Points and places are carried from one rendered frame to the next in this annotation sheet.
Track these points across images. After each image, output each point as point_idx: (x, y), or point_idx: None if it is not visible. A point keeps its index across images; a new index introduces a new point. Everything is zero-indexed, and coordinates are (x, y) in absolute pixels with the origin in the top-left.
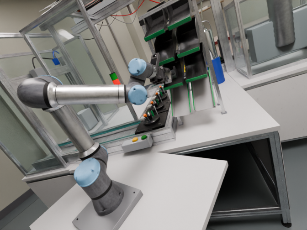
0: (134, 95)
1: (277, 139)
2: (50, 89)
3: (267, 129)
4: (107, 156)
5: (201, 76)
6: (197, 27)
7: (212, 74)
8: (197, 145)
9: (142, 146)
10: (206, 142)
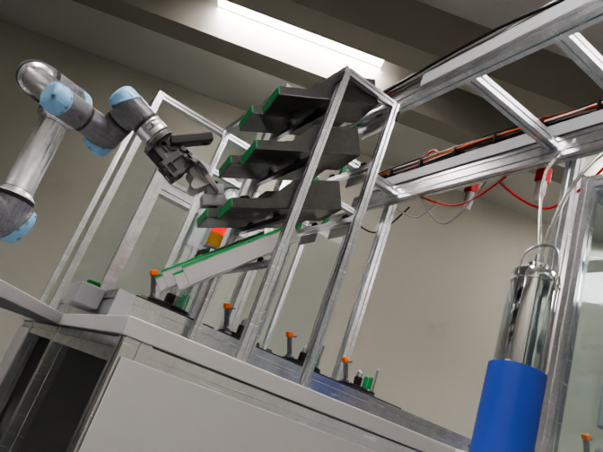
0: (47, 89)
1: (106, 375)
2: (31, 64)
3: (118, 319)
4: (13, 226)
5: (227, 203)
6: (331, 139)
7: (278, 239)
8: (77, 319)
9: (73, 293)
10: (83, 317)
